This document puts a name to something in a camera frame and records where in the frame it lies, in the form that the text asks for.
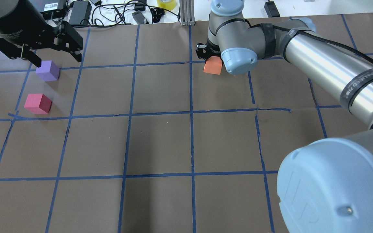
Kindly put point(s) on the purple foam cube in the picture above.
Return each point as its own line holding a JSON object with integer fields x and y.
{"x": 48, "y": 71}

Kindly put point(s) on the orange foam cube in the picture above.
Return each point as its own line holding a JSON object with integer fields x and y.
{"x": 213, "y": 65}

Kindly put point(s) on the black power adapter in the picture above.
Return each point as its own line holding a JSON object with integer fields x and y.
{"x": 271, "y": 9}

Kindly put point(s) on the pink foam cube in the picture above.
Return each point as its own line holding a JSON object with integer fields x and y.
{"x": 38, "y": 104}

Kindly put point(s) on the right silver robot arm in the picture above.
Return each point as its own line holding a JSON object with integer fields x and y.
{"x": 244, "y": 126}

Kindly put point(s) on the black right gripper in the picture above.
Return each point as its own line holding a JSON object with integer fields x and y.
{"x": 213, "y": 51}

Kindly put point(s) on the black power brick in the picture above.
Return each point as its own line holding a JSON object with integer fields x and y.
{"x": 80, "y": 12}

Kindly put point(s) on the yellow tape roll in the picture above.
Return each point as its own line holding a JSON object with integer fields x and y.
{"x": 167, "y": 4}

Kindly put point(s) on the aluminium frame post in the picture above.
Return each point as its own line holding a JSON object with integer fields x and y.
{"x": 186, "y": 13}

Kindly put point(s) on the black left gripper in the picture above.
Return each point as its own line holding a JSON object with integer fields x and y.
{"x": 15, "y": 28}

